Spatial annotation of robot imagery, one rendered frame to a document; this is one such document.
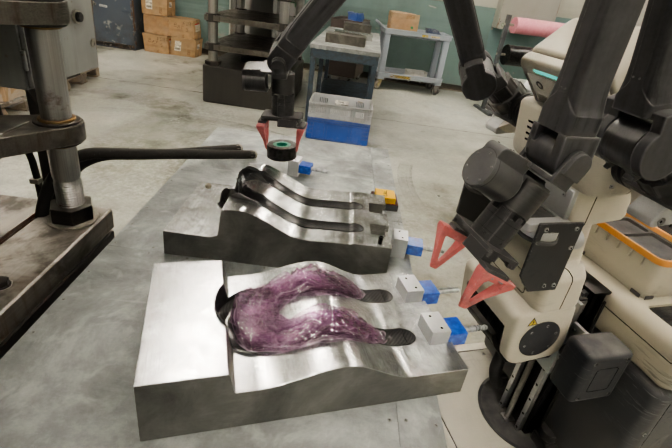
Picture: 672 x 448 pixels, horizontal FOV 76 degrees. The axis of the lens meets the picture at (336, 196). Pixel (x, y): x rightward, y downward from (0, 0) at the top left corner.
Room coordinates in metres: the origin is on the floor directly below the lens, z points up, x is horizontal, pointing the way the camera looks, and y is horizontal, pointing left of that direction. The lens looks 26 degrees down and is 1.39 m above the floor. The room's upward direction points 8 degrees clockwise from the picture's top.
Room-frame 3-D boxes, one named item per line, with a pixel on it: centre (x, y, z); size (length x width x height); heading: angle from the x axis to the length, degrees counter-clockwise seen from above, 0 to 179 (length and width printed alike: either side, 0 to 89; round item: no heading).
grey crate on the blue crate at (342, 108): (4.13, 0.07, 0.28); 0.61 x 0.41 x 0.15; 89
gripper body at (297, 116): (1.09, 0.17, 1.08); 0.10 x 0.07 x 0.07; 90
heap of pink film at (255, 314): (0.57, 0.02, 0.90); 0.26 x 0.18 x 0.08; 109
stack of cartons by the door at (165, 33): (7.07, 2.91, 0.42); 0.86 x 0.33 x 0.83; 89
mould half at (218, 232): (0.92, 0.12, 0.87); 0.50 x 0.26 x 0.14; 91
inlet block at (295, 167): (1.31, 0.10, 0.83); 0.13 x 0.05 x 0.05; 84
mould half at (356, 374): (0.57, 0.02, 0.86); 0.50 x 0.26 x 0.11; 109
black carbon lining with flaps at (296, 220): (0.91, 0.10, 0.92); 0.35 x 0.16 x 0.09; 91
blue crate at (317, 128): (4.13, 0.07, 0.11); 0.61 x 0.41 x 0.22; 89
